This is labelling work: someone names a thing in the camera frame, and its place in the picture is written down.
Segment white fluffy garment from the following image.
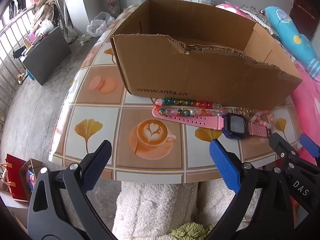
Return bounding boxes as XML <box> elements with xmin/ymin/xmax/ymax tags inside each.
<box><xmin>111</xmin><ymin>180</ymin><xmax>235</xmax><ymax>240</ymax></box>

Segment white plastic bag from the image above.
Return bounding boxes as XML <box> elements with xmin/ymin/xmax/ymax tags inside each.
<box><xmin>86</xmin><ymin>11</ymin><xmax>115</xmax><ymax>38</ymax></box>

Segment brown paper bag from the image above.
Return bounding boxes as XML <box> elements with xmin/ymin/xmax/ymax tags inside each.
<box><xmin>19</xmin><ymin>158</ymin><xmax>43</xmax><ymax>193</ymax></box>

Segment grey lace cloth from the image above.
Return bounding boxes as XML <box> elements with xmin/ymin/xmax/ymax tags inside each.
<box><xmin>240</xmin><ymin>6</ymin><xmax>280</xmax><ymax>38</ymax></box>

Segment multicoloured glass bead bracelet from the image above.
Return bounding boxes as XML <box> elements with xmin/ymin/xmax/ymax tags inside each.
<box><xmin>153</xmin><ymin>97</ymin><xmax>227</xmax><ymax>117</ymax></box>

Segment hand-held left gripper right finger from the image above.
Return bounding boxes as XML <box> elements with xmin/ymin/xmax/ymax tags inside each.
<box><xmin>205</xmin><ymin>138</ymin><xmax>295</xmax><ymax>240</ymax></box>

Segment brown cardboard box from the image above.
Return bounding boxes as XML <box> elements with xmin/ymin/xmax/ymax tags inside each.
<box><xmin>109</xmin><ymin>0</ymin><xmax>303</xmax><ymax>109</ymax></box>

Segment metal window railing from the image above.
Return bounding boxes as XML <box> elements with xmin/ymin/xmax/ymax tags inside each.
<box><xmin>0</xmin><ymin>5</ymin><xmax>35</xmax><ymax>130</ymax></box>

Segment dark cabinet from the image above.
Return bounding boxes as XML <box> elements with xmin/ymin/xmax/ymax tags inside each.
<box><xmin>19</xmin><ymin>26</ymin><xmax>72</xmax><ymax>85</ymax></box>

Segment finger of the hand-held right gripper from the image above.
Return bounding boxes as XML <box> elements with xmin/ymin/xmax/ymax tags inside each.
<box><xmin>269</xmin><ymin>132</ymin><xmax>320</xmax><ymax>178</ymax></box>
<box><xmin>300</xmin><ymin>134</ymin><xmax>320</xmax><ymax>164</ymax></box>

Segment green fluffy cloth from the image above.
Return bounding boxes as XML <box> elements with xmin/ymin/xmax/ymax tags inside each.
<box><xmin>170</xmin><ymin>221</ymin><xmax>218</xmax><ymax>240</ymax></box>

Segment dark blue jacket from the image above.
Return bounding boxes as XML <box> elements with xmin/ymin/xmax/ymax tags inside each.
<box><xmin>9</xmin><ymin>0</ymin><xmax>25</xmax><ymax>19</ymax></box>

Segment pile of clothes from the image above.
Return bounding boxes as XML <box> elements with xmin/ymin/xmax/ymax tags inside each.
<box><xmin>30</xmin><ymin>0</ymin><xmax>63</xmax><ymax>35</ymax></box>

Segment blue cartoon pillow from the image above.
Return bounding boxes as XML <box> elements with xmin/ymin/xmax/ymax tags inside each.
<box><xmin>264</xmin><ymin>6</ymin><xmax>320</xmax><ymax>80</ymax></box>

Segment beige sandals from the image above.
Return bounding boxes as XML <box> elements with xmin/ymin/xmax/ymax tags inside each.
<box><xmin>15</xmin><ymin>69</ymin><xmax>27</xmax><ymax>84</ymax></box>

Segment pink fleece blanket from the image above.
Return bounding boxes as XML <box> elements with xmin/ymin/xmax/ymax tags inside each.
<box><xmin>215</xmin><ymin>2</ymin><xmax>320</xmax><ymax>165</ymax></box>

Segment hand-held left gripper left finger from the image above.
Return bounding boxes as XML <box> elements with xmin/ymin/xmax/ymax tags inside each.
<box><xmin>27</xmin><ymin>139</ymin><xmax>118</xmax><ymax>240</ymax></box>

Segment dark red wooden door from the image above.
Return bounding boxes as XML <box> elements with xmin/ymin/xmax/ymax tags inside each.
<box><xmin>290</xmin><ymin>0</ymin><xmax>319</xmax><ymax>40</ymax></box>

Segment pink bead bracelet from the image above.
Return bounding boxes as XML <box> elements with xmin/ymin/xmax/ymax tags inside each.
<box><xmin>255</xmin><ymin>109</ymin><xmax>275</xmax><ymax>128</ymax></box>

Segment pink strap digital watch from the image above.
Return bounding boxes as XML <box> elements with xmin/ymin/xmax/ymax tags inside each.
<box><xmin>152</xmin><ymin>107</ymin><xmax>273</xmax><ymax>139</ymax></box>

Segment gold chain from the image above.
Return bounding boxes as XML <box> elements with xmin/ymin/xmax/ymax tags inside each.
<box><xmin>234</xmin><ymin>107</ymin><xmax>259</xmax><ymax>124</ymax></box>

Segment red gift bag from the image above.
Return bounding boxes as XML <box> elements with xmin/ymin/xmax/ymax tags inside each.
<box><xmin>0</xmin><ymin>154</ymin><xmax>33</xmax><ymax>202</ymax></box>

